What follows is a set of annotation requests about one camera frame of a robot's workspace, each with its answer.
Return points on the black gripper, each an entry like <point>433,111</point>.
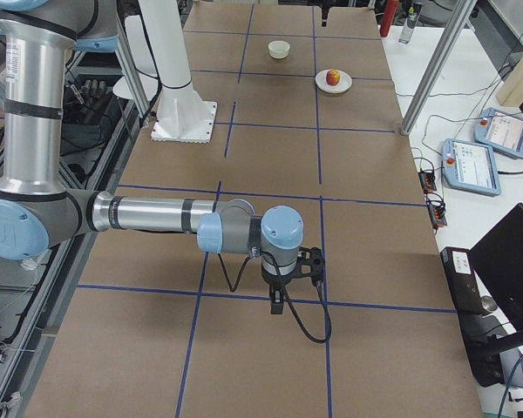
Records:
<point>274,279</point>
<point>325,13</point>

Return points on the red yellow apple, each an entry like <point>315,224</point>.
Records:
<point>333,77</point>

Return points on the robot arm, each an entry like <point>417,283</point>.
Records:
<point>37,212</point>

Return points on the white bowl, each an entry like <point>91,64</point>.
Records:
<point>278,49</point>

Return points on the white plate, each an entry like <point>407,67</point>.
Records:
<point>343,86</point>

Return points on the red fire extinguisher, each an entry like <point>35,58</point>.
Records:
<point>388,17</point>

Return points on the clear water bottle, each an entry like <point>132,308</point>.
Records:
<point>411,21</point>

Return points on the brown paper table cover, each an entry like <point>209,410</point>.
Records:
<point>152,330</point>

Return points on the small relay box near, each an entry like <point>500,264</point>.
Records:
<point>436,210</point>

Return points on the small relay box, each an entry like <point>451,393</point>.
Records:
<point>427,176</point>
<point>436,210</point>

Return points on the small relay box far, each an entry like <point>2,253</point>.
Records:
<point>427,176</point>

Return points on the teach pendant far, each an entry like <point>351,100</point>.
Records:
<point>501,130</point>

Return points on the teach pendant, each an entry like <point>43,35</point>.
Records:
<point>470,166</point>
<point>501,130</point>

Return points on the teach pendant near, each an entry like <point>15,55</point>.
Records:
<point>470,166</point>

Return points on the black mini computer box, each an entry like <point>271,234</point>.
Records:
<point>477,323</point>

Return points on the black monitor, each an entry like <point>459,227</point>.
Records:
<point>497,258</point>

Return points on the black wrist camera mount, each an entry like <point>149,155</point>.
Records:
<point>311,263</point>

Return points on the aluminium frame post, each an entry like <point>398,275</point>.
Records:
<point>449,37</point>

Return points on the white pedestal column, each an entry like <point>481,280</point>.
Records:
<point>181,114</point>

